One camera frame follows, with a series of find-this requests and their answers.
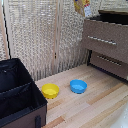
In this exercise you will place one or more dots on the brown fabric drawer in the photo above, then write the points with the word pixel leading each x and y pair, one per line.
pixel 103 46
pixel 111 68

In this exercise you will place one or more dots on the blue plastic bowl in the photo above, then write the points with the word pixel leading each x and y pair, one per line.
pixel 78 86

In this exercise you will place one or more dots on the yellow plastic bowl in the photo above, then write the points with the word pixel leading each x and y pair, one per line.
pixel 50 90

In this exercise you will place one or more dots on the dark drawer cabinet frame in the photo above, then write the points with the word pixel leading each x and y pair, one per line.
pixel 113 16

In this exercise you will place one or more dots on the woven beige folding screen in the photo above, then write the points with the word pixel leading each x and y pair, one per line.
pixel 30 33

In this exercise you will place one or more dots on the black fabric storage box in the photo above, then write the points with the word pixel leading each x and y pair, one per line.
pixel 16 96

